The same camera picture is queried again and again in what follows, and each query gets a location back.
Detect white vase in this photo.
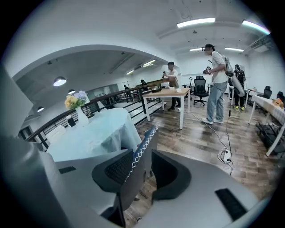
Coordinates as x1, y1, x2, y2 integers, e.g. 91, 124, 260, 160
75, 106, 90, 127

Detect long white table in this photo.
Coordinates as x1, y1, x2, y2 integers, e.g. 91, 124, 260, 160
248, 94, 285, 156

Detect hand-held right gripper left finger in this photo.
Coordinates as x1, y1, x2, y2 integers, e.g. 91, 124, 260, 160
54, 149, 134, 217

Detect white power strip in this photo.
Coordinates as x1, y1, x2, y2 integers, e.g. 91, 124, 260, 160
219, 148, 232, 164

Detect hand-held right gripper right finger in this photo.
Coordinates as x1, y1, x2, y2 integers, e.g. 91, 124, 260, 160
138, 149, 266, 228

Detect blue upholstered chair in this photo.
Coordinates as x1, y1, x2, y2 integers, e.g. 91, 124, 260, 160
101, 125, 160, 227

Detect wooden table white legs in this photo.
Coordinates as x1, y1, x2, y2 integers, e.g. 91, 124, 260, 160
142, 87, 191, 130

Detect black tether cable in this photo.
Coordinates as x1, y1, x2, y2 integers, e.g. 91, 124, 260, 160
225, 89, 233, 154

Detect black folded cart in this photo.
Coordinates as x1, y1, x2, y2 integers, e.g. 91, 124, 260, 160
255, 122, 285, 154

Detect black metal railing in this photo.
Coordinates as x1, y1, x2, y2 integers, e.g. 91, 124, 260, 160
19, 83, 165, 149

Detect round table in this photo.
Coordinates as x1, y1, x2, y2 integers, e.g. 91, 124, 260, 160
46, 108, 143, 163

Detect light blue tablecloth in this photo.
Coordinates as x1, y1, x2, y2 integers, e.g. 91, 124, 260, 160
46, 108, 143, 163

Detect yellow and purple flowers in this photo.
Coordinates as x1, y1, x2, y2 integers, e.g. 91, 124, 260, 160
64, 90, 88, 110

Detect ceiling tube light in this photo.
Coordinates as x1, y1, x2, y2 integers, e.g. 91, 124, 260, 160
241, 19, 271, 35
176, 17, 216, 29

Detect black power cable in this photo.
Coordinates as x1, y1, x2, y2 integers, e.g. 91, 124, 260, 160
227, 159, 235, 176

